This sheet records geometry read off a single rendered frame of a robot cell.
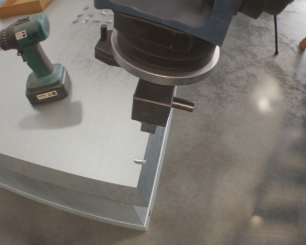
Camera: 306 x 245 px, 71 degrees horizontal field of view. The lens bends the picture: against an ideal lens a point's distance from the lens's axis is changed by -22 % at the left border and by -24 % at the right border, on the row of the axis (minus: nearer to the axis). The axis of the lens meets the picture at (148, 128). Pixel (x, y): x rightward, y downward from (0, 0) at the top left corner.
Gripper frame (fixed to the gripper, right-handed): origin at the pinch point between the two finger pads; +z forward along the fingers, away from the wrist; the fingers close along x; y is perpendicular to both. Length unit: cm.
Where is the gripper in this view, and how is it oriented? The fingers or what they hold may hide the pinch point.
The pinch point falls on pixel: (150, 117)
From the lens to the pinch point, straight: 47.3
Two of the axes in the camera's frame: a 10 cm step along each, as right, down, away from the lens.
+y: 9.7, 2.3, -0.2
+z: -1.0, 5.1, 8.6
